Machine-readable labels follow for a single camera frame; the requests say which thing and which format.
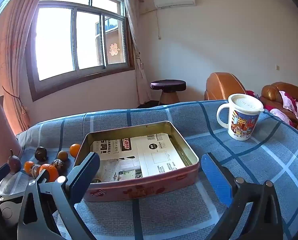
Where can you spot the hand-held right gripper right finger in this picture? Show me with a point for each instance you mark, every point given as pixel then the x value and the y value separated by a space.
pixel 213 177

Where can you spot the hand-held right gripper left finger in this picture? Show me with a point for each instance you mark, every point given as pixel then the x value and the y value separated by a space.
pixel 86 172

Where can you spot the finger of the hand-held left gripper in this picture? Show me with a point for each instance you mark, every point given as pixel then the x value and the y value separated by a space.
pixel 0 173
pixel 42 177

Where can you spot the large orange mandarin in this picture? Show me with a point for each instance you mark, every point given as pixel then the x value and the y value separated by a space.
pixel 51 171

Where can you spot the purple passion fruit with stem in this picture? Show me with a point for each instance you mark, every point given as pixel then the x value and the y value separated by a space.
pixel 14 163

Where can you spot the small orange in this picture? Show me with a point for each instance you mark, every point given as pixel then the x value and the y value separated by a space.
pixel 28 167
pixel 75 150

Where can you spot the dark water chestnut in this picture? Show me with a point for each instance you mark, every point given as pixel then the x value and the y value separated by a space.
pixel 40 153

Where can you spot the small tan round fruit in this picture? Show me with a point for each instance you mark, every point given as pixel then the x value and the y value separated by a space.
pixel 62 155

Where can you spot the pink metal tin box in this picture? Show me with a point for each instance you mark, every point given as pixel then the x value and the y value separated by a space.
pixel 144 187

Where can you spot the pink bottle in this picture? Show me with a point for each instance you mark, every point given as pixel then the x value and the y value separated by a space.
pixel 1 130

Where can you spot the white cartoon mug with lid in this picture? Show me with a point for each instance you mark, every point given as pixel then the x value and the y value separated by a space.
pixel 241 120

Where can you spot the printed paper lining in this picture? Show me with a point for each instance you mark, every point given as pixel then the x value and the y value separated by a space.
pixel 149 155

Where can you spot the round purple-top stool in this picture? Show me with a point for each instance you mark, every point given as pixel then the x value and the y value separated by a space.
pixel 167 85

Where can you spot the brown leather sofa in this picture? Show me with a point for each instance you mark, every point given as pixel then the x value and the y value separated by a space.
pixel 273 91

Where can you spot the pale narrow curtain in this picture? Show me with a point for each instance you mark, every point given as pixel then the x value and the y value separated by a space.
pixel 139 67

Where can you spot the pink patterned curtain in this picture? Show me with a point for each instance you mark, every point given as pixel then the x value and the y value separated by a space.
pixel 11 55

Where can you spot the red window decal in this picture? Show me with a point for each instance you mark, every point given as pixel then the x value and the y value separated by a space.
pixel 114 50

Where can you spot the sliding window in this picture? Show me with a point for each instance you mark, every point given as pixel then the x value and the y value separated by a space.
pixel 54 42

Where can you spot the white air conditioner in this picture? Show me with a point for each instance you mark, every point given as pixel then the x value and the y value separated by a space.
pixel 173 0

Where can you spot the white wall pipe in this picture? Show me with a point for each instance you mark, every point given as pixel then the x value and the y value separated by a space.
pixel 158 22

